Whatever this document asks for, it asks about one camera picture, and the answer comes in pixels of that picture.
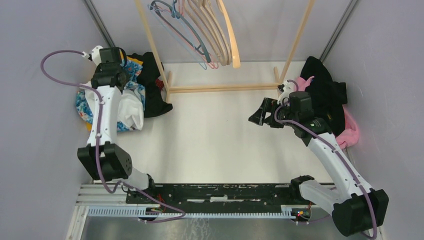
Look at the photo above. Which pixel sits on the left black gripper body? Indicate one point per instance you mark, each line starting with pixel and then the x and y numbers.
pixel 125 73

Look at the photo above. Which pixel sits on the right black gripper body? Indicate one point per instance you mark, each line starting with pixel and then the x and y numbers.
pixel 284 113

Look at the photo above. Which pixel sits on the blue floral skirt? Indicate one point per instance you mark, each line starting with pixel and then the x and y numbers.
pixel 132 82

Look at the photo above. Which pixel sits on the pink plastic hanger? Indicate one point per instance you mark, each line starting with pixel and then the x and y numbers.
pixel 193 36

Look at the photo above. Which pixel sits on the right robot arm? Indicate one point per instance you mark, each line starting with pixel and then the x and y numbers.
pixel 354 205

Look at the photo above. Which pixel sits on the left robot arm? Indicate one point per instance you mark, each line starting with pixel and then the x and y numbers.
pixel 102 157

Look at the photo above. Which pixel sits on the wooden hanger front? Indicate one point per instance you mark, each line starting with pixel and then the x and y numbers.
pixel 235 55

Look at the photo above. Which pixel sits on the wooden hanger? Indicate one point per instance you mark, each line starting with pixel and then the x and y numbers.
pixel 235 55
pixel 201 22
pixel 222 48

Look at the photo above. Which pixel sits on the grey plastic hanger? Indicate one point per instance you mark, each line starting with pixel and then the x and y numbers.
pixel 188 30

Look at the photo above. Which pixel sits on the light blue plastic hanger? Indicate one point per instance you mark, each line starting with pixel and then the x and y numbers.
pixel 179 36

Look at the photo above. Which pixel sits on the wooden hanger back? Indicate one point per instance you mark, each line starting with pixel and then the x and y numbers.
pixel 201 22

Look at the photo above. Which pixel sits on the wooden hanger middle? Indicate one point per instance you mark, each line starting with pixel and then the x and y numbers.
pixel 222 48

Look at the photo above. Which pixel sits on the black garment right pile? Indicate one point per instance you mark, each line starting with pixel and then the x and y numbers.
pixel 327 95

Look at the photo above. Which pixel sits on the black garment pile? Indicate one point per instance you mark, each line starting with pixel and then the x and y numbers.
pixel 327 95
pixel 154 104

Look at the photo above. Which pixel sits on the white garment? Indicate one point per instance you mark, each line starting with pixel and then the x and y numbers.
pixel 130 106

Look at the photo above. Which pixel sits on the black garment left pile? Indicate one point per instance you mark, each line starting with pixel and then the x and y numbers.
pixel 154 104

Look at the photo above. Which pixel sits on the wooden clothes rack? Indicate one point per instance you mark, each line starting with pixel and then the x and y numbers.
pixel 278 76

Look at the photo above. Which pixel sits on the pink garment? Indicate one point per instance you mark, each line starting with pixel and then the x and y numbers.
pixel 350 136

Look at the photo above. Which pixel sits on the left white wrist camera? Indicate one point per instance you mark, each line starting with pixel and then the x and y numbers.
pixel 93 55

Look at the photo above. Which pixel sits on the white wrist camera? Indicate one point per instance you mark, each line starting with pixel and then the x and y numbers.
pixel 287 87
pixel 93 55

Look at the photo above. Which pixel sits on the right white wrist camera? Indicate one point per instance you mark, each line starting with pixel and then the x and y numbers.
pixel 287 87

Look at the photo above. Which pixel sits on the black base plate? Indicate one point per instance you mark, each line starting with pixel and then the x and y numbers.
pixel 219 198

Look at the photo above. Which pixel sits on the white slotted cable duct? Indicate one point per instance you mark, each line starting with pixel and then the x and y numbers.
pixel 143 212

